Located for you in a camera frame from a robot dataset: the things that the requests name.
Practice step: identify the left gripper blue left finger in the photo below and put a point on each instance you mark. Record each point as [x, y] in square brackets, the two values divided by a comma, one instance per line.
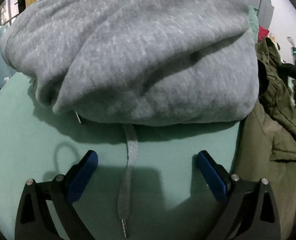
[34, 221]

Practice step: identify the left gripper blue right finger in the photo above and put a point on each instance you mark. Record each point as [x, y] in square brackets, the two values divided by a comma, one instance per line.
[250, 209]

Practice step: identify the olive green coat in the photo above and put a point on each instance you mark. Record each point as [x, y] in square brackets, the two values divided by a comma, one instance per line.
[268, 138]

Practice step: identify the grey hoodie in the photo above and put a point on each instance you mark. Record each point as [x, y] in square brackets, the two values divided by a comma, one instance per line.
[138, 62]

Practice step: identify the green bed sheet mattress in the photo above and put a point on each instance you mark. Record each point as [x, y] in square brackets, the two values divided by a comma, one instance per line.
[170, 198]

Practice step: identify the red quilt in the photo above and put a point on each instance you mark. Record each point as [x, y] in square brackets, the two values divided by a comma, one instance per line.
[262, 33]

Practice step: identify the green pillow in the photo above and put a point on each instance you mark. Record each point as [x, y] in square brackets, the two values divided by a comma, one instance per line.
[253, 23]

